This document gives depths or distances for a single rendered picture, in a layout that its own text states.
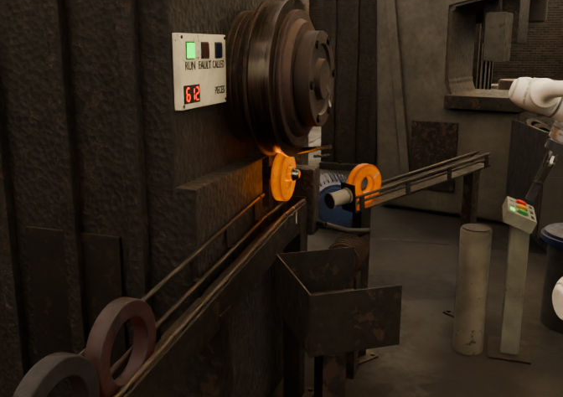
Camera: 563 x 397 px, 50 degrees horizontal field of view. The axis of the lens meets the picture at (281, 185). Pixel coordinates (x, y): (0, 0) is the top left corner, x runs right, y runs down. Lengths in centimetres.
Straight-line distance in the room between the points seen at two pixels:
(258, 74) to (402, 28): 297
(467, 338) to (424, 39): 247
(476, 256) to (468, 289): 14
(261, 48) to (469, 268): 128
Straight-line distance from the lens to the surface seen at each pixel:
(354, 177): 223
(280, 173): 182
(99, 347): 109
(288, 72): 168
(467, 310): 255
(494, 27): 412
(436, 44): 445
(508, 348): 266
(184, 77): 148
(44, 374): 98
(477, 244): 245
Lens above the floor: 121
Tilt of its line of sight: 13 degrees down
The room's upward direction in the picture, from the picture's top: straight up
